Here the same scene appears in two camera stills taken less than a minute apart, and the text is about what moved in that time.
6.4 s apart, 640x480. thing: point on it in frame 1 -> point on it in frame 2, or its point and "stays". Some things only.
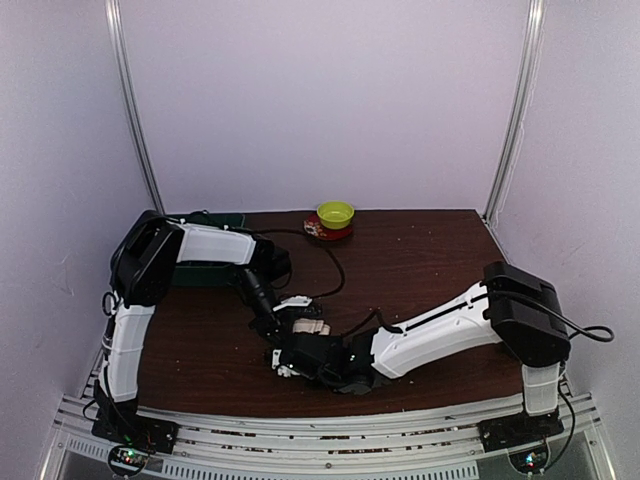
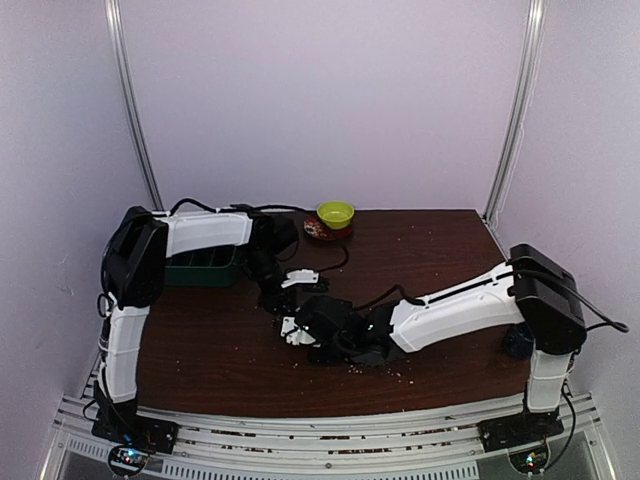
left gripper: x=277 y=321 -> x=286 y=296
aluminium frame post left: x=113 y=15 stays
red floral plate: x=313 y=226 stays
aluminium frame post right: x=531 y=45 stays
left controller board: x=128 y=460 stays
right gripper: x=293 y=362 -> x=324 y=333
